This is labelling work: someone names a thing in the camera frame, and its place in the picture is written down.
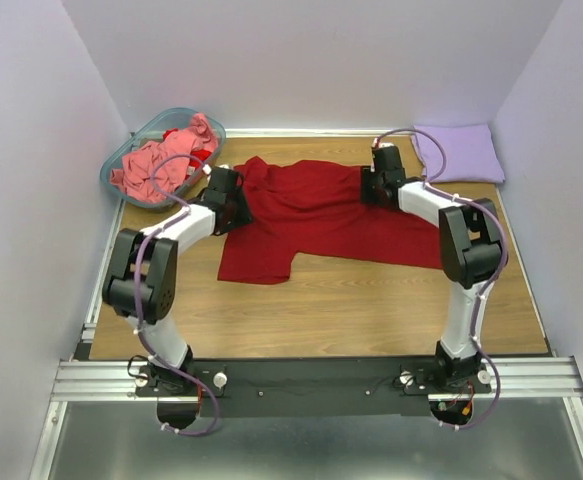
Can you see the clear blue plastic bin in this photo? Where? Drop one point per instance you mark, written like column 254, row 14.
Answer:
column 121, row 165

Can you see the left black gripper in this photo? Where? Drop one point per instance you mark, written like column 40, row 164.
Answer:
column 244, row 215

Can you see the pink t shirt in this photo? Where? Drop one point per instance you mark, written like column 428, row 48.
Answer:
column 163, row 160

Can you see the dark red t shirt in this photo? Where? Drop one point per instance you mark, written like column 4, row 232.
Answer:
column 314, row 207

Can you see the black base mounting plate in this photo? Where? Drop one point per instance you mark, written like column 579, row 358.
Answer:
column 313, row 387

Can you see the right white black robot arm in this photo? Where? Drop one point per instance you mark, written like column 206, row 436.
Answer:
column 473, row 253

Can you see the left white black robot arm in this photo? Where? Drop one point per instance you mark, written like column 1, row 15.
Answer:
column 140, row 281

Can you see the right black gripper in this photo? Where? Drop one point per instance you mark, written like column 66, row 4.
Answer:
column 366, row 175

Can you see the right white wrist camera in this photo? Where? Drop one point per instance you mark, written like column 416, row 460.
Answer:
column 380, row 145

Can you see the folded lavender t shirt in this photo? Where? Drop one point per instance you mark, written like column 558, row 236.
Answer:
column 470, row 154

